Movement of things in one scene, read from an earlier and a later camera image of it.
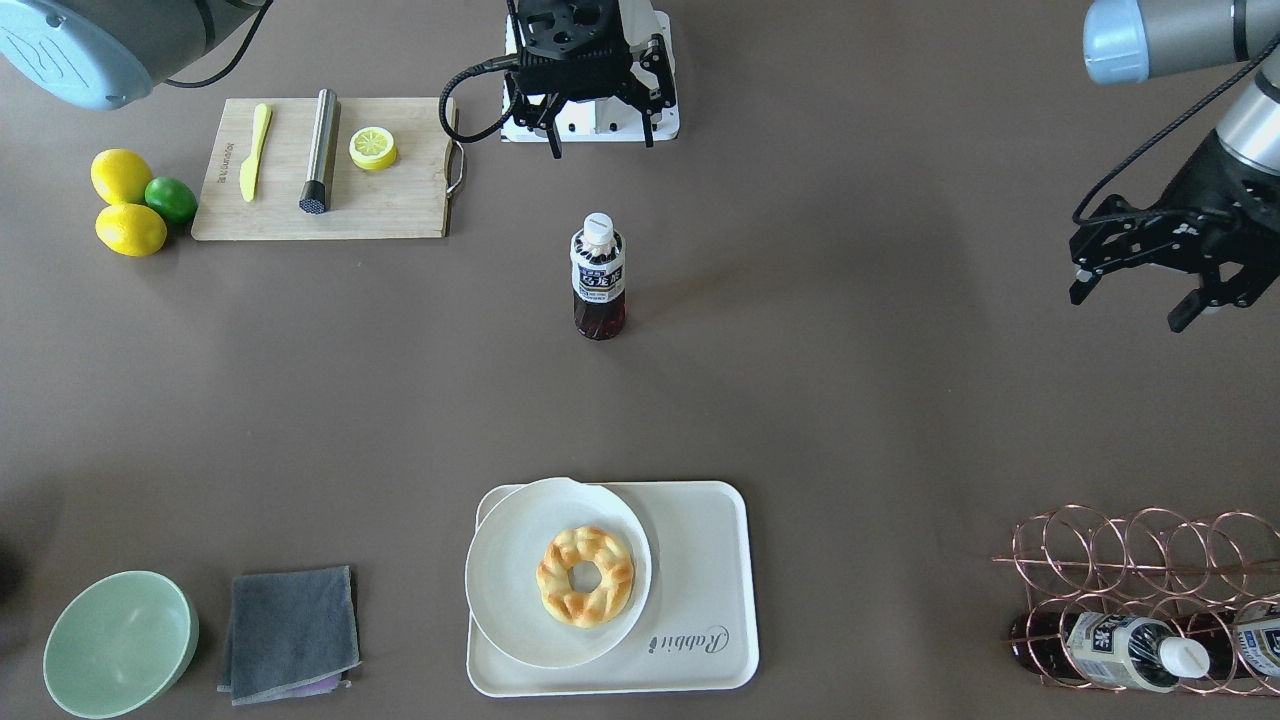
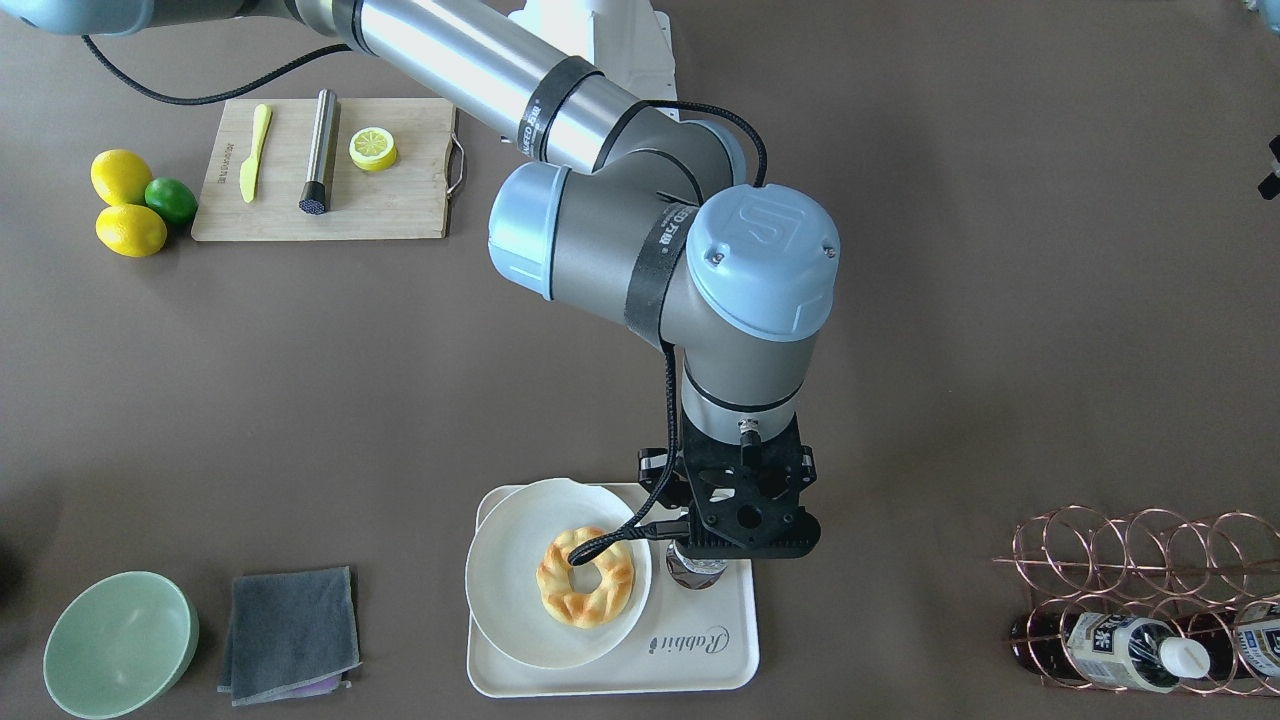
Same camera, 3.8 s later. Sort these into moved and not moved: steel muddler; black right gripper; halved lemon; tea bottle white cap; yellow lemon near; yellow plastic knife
Moved: tea bottle white cap; black right gripper
Not moved: yellow plastic knife; steel muddler; yellow lemon near; halved lemon
